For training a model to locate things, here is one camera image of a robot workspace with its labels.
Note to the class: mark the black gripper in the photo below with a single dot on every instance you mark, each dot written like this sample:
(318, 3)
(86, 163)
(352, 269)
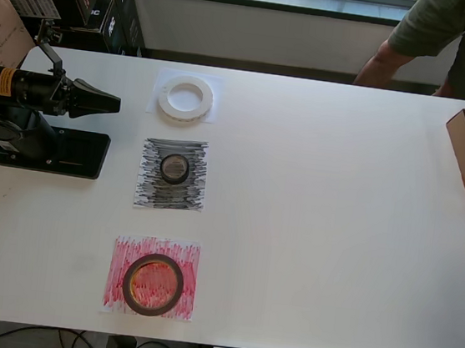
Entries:
(52, 94)

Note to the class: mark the white tape roll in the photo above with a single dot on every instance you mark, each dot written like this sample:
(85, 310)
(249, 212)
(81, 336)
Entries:
(163, 103)

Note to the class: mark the black tape roll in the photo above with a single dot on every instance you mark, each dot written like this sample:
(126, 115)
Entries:
(165, 177)

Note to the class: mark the red 3M tape roll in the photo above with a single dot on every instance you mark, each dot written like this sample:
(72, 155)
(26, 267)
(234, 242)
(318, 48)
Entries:
(128, 292)

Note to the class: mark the dark grey Piper robot arm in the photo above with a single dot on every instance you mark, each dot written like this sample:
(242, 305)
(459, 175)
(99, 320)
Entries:
(11, 123)

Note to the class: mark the blank white paper sheet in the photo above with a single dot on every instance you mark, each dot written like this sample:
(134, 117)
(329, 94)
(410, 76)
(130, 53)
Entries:
(154, 89)

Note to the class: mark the dark printed box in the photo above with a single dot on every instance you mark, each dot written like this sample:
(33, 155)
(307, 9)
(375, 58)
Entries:
(134, 24)

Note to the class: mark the black scribbled paper sheet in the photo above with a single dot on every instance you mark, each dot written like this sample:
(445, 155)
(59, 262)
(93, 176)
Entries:
(151, 190)

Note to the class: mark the black box white barcode label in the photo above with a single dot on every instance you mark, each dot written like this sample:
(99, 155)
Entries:
(33, 2)

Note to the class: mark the red scribbled paper sheet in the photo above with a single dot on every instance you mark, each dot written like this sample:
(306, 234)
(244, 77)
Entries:
(119, 262)

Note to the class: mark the person in dark shirt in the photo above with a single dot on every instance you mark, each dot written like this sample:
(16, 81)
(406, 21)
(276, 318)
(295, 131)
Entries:
(462, 40)

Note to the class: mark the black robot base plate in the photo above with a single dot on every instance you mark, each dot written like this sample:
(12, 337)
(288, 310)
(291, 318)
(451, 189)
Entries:
(83, 157)

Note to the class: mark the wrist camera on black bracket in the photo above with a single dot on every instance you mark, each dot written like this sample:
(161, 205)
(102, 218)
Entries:
(50, 44)

